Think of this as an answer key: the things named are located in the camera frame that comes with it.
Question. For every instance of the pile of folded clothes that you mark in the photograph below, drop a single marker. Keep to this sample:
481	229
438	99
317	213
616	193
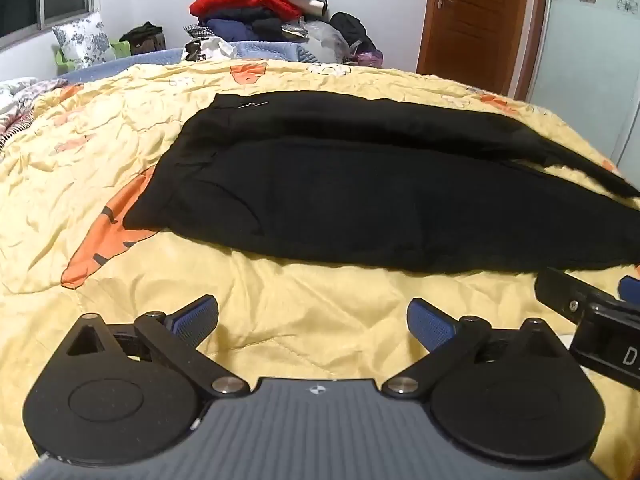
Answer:
255	5

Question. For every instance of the yellow quilt with orange print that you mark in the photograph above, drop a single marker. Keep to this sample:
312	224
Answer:
300	310

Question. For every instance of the blue quilted blanket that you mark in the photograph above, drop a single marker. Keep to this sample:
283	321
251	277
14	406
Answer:
270	50

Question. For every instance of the green basket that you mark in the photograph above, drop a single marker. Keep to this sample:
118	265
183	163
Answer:
120	50

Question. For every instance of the patterned bed sheet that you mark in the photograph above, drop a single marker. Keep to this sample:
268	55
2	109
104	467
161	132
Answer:
17	100

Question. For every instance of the black backpack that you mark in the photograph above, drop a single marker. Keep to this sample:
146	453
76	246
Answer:
352	30

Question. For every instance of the brown wooden door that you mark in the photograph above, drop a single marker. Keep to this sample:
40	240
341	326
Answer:
475	15

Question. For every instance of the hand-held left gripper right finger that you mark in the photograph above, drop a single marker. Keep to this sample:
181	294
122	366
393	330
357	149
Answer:
431	327

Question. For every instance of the translucent plastic bag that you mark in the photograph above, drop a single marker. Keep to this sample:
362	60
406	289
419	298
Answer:
327	40

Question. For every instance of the floral pillow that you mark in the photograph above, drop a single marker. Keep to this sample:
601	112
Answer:
82	40

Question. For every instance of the dark bag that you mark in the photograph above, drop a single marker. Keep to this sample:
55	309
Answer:
145	37

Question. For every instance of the frosted glass wardrobe door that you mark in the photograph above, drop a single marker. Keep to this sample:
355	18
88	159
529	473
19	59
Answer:
590	50

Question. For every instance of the black pants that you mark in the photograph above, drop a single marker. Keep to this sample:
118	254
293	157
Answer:
350	195

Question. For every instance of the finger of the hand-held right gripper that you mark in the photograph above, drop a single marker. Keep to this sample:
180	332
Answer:
565	292
631	290

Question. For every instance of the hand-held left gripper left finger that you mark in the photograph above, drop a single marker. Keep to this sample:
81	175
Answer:
196	317

